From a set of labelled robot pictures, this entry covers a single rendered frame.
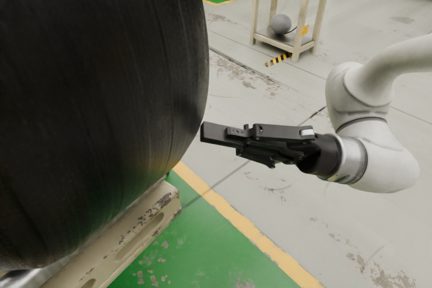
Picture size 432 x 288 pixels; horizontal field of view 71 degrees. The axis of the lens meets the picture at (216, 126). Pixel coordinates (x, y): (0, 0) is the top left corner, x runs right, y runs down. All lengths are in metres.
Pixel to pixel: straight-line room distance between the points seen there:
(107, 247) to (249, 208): 1.18
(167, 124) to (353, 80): 0.44
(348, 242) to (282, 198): 0.37
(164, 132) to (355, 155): 0.36
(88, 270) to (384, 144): 0.55
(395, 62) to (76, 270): 0.61
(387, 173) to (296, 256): 1.01
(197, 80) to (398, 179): 0.45
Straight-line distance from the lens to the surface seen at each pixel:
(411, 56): 0.55
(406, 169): 0.66
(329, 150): 0.55
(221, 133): 0.48
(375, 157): 0.61
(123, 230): 0.60
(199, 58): 0.32
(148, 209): 0.61
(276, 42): 3.16
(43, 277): 0.55
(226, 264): 1.51
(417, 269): 1.75
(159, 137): 0.32
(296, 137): 0.49
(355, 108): 0.66
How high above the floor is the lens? 1.35
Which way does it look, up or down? 39 degrees down
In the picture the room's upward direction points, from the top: straight up
